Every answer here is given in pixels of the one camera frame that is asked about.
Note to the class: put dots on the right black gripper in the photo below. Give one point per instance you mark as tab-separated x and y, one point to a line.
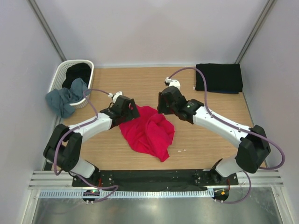
161	108

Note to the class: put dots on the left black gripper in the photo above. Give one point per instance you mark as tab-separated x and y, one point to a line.
132	114

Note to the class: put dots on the red t shirt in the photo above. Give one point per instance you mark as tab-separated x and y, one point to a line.
151	133

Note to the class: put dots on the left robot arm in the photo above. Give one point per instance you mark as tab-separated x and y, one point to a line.
64	145

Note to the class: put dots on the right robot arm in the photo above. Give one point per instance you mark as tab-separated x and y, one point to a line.
251	144

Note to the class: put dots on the folded navy t shirt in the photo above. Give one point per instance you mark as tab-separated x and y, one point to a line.
225	92

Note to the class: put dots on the folded black t shirt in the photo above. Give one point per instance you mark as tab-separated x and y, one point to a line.
222	77

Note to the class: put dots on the black t shirt in basket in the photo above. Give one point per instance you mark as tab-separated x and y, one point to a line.
80	70

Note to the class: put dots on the grey blue t shirt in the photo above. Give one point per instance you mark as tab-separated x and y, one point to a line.
60	101

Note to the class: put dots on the white plastic basket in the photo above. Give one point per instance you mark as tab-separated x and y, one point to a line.
60	77

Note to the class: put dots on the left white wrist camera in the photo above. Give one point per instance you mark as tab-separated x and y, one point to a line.
115	95

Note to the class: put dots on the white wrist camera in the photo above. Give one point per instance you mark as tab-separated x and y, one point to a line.
115	95
172	82

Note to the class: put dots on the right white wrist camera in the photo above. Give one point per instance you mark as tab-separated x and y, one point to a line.
172	82

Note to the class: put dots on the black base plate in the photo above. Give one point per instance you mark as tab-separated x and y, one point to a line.
160	180

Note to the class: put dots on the slotted cable duct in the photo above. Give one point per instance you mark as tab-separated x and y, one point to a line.
91	193

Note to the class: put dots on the aluminium frame rail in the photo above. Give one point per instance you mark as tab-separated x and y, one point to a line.
48	180

